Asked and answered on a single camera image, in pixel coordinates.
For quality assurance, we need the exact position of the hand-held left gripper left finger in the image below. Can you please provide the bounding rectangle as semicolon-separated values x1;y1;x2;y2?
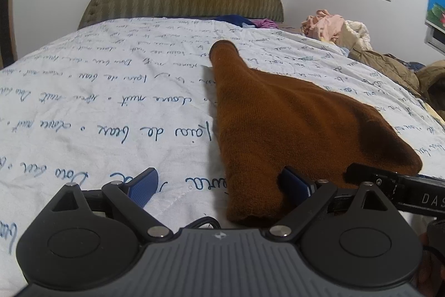
45;168;174;244

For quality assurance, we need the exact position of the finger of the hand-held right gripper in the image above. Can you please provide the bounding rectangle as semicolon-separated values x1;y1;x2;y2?
345;163;401;203

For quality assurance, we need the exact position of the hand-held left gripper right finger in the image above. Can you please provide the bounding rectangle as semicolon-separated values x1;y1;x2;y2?
268;165;390;244

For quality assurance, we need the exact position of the brown knit sweater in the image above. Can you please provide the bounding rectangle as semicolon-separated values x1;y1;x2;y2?
209;40;423;227

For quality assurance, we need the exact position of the olive jacket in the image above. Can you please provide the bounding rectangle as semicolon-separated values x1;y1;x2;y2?
348;48;445;117

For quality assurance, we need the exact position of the white script-printed bedsheet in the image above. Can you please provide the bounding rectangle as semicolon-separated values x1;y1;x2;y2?
0;16;445;257

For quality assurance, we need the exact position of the cream cloth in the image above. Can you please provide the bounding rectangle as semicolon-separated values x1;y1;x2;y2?
339;19;371;50

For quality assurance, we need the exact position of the purple cloth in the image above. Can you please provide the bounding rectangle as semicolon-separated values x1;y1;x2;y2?
250;18;279;30

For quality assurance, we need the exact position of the blue cloth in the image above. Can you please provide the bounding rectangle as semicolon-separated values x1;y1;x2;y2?
214;14;258;27

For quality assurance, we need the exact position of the gold tower air conditioner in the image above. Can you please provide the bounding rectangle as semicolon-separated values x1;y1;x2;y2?
0;0;18;70

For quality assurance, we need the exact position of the black cable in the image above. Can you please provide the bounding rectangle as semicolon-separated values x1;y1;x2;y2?
188;218;220;231

